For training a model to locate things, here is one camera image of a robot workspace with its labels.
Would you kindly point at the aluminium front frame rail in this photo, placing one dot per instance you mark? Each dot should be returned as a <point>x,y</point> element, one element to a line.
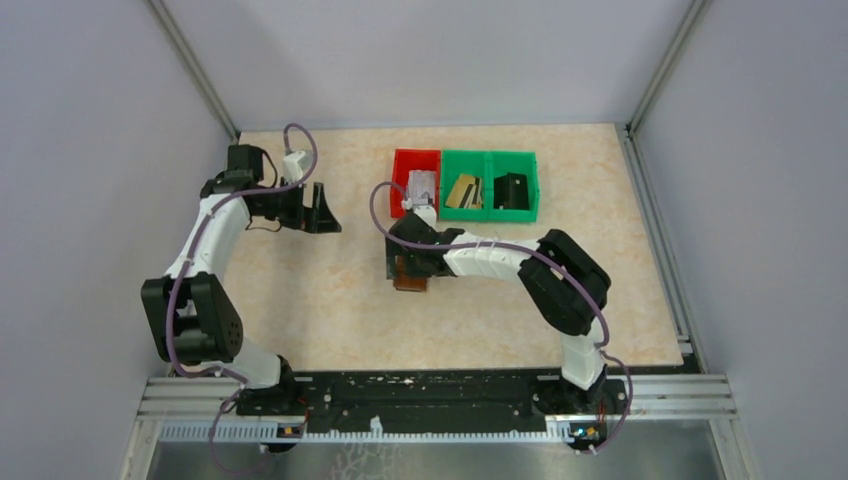
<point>663,396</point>

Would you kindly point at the right green plastic bin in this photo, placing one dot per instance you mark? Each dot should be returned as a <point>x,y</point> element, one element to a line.
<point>523,162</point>

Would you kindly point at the black card holder in bin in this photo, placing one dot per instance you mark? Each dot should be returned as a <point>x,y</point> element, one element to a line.
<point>511,192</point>

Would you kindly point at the white slotted cable duct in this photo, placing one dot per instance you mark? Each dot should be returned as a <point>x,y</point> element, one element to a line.
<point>269,432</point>

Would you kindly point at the green plastic bin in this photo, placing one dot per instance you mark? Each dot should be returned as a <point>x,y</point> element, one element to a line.
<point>453,163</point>
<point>523,162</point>

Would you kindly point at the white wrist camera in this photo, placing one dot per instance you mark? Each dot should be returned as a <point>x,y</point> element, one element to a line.
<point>296,165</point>
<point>425,212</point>

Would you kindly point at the red plastic bin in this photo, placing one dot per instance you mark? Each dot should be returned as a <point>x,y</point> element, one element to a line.
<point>404,161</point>

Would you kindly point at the brown leather card holder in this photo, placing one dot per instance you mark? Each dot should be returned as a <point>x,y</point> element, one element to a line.
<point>406,283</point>

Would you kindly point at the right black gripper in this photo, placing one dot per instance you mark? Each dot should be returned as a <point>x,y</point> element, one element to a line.
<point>393,250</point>

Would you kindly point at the white cards in red bin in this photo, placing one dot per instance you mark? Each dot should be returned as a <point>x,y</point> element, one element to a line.
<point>421,186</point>

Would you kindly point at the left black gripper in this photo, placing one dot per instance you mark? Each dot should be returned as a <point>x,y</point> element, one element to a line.
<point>316,219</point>

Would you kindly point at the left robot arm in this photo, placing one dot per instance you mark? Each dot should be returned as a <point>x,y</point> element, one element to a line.
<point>194,323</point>

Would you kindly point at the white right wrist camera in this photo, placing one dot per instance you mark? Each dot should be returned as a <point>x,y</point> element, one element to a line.
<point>425,212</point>

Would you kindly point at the gold card in green bin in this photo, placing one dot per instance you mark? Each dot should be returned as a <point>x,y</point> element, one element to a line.
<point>466,193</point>

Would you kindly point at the left aluminium corner post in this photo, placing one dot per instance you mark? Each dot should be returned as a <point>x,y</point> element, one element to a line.
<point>191,63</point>

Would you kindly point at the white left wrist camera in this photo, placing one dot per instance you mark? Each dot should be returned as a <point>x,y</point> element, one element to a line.
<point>296,165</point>

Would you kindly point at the aluminium corner post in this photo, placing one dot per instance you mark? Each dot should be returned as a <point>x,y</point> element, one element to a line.
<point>692,17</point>
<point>191,63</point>

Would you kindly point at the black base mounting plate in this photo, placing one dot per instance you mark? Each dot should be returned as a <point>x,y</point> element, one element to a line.
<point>451,419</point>

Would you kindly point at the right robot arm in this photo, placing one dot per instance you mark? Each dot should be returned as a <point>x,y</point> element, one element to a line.
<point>566,285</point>

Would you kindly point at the right aluminium corner post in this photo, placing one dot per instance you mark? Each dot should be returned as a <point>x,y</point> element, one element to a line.
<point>692,17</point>

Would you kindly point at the middle green plastic bin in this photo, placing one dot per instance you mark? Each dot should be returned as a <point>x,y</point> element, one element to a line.
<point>453,163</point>

